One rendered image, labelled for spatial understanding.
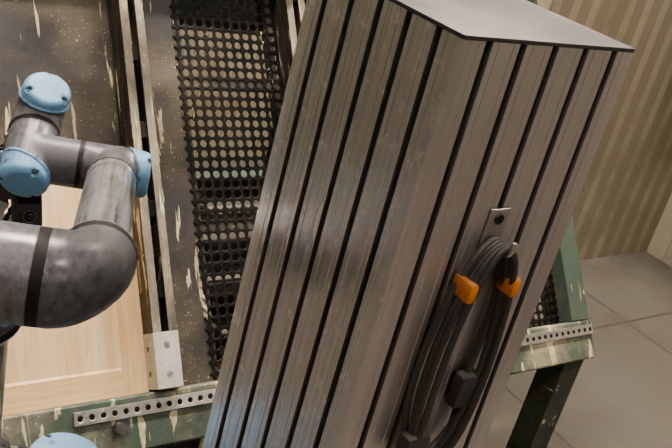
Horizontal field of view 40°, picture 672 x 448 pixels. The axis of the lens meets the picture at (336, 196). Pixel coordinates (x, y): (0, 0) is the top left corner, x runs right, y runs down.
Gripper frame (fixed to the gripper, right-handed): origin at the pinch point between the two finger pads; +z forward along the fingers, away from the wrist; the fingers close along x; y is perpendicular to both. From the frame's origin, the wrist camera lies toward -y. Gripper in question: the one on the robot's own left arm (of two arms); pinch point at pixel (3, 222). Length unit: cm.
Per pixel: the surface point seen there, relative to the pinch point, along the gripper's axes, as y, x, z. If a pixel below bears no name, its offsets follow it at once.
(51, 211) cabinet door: 17.9, -18.6, 24.5
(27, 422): -23.4, -8.8, 39.6
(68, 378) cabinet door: -15.3, -19.0, 39.3
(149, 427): -28, -35, 42
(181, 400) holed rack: -24, -43, 39
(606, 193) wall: 97, -397, 151
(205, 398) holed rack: -25, -49, 39
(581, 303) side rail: -17, -181, 36
